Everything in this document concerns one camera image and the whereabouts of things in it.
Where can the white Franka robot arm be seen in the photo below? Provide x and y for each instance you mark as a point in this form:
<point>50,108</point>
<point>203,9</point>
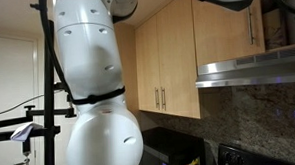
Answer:
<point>86,61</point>

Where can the tall wooden cabinet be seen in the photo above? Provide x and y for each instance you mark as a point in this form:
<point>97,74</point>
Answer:
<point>126,66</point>

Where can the black stove control panel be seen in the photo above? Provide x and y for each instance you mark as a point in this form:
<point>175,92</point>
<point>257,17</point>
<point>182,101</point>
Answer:
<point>244,158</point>

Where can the white room door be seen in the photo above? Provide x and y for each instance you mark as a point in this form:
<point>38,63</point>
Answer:
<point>10,71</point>

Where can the black microwave oven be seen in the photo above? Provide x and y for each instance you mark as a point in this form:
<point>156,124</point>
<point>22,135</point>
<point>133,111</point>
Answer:
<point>177,144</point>

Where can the yellow snack bag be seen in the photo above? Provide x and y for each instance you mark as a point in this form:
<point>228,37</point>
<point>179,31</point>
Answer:
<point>192,164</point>

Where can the stainless steel range hood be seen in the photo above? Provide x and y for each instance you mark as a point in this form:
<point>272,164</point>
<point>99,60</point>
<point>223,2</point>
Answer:
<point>247,73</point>

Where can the black metal stand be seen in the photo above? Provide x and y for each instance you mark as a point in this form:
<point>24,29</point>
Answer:
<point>49,137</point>

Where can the white folded paper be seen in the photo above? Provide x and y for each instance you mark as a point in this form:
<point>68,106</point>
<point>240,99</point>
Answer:
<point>24,131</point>

